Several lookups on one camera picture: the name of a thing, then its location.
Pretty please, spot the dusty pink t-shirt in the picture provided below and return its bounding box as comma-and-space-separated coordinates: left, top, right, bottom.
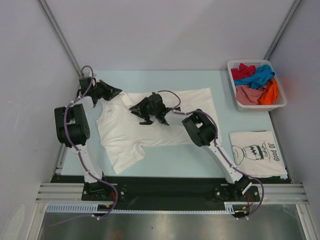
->
235, 85, 267, 106

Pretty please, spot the white robot print t-shirt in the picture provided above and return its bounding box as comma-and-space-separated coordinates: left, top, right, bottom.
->
96, 88, 218, 174

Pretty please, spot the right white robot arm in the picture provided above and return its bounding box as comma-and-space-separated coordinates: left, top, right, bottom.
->
129, 91, 252, 201

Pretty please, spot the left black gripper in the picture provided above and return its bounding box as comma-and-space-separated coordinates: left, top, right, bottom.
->
92, 80, 122, 102

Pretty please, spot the blue t-shirt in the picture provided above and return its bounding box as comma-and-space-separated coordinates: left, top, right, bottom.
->
234, 64, 275, 90

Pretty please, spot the orange t-shirt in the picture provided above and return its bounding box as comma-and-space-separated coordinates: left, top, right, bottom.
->
257, 78, 279, 105

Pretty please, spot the white slotted cable duct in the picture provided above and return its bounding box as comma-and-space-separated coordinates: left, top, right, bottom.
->
46, 203, 240, 215

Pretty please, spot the folded white cartoon t-shirt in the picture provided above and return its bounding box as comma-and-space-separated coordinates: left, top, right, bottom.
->
229, 131, 288, 178

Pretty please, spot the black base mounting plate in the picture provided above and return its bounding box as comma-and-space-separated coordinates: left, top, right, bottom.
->
50, 175, 292, 211

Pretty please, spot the magenta t-shirt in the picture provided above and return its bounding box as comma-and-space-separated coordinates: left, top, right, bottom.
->
231, 63, 257, 81

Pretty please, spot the left aluminium corner post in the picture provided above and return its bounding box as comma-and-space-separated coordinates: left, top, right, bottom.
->
36, 0, 81, 77

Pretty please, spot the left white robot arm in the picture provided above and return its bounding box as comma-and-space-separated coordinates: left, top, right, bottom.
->
54, 76, 122, 200

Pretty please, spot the right aluminium corner post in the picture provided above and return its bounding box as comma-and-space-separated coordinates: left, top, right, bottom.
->
263, 0, 304, 60

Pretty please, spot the white plastic laundry basket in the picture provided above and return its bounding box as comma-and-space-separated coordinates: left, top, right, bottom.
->
227, 59, 287, 112

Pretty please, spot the aluminium corner post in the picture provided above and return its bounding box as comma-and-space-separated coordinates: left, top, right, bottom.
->
263, 0, 304, 60
36, 0, 81, 77

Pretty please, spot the aluminium frame rail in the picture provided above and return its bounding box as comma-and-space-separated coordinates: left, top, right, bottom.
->
36, 183, 309, 205

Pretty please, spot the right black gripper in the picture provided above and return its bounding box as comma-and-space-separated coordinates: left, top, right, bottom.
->
129, 97, 158, 119

